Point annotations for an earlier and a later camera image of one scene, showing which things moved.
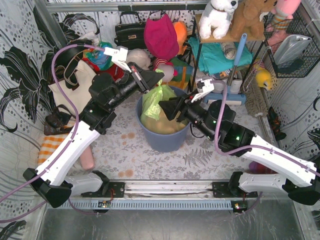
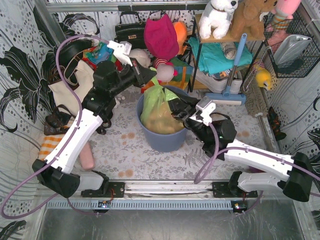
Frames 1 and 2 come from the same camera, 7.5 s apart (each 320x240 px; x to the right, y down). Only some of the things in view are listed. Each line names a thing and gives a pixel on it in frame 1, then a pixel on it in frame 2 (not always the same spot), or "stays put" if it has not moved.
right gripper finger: (172, 106) -> (181, 95)
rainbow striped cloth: (182, 72) stays put
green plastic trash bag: (152, 117) stays put
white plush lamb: (141, 57) stays put
